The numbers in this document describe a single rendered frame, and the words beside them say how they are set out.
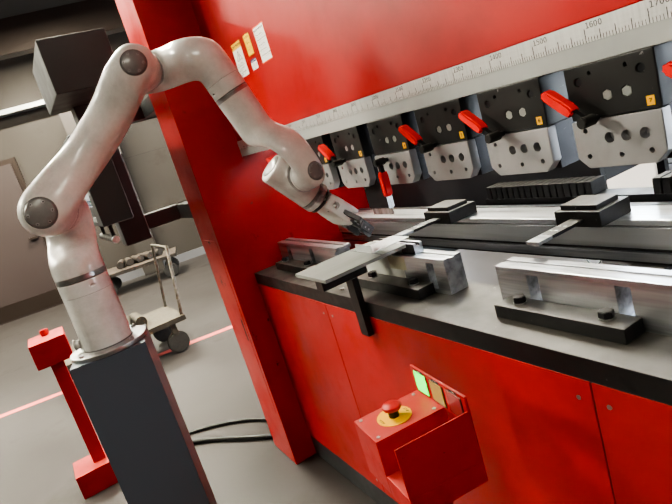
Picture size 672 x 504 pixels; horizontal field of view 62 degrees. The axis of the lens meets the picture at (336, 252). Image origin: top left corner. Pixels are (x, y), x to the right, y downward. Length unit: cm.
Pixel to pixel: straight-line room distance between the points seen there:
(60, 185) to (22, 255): 774
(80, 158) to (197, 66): 34
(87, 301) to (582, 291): 109
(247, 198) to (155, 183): 666
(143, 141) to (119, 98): 756
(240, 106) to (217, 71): 9
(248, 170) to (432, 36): 128
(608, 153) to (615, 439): 48
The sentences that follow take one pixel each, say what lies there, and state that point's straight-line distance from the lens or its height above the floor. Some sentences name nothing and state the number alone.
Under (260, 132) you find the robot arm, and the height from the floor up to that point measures 139.
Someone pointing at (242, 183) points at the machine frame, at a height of 124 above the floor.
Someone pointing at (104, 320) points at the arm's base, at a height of 108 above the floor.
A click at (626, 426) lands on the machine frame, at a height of 76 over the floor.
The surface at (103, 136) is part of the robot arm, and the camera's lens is 143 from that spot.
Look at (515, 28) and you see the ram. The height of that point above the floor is 143.
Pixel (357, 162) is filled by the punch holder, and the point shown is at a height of 124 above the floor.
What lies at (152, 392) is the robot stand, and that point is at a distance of 149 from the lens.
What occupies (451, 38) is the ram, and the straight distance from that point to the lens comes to 118.
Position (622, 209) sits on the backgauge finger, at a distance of 141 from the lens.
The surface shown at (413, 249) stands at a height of 99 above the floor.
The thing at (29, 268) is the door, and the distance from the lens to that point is 915.
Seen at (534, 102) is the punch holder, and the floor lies 130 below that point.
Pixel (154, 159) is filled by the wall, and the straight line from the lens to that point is 894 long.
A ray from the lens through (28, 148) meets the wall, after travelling 910.
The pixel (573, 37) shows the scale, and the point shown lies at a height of 138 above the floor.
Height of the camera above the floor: 137
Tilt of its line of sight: 13 degrees down
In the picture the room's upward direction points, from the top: 17 degrees counter-clockwise
